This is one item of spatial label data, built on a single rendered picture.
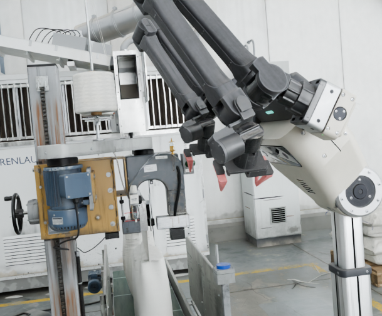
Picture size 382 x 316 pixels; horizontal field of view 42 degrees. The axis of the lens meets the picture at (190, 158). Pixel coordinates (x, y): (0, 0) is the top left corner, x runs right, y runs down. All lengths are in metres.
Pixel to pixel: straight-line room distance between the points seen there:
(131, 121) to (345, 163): 3.05
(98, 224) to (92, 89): 0.59
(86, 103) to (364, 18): 5.64
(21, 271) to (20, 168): 0.98
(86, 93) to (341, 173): 0.98
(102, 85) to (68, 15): 4.42
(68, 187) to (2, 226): 3.18
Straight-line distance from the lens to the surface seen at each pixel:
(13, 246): 5.02
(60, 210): 1.95
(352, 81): 6.97
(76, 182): 1.87
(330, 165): 1.45
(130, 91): 4.77
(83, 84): 1.94
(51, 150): 1.91
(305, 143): 1.40
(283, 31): 6.68
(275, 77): 1.21
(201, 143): 1.74
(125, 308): 3.19
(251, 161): 1.18
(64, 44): 4.66
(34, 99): 2.20
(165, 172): 2.13
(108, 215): 2.14
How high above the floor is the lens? 1.42
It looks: 3 degrees down
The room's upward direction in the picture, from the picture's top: 5 degrees counter-clockwise
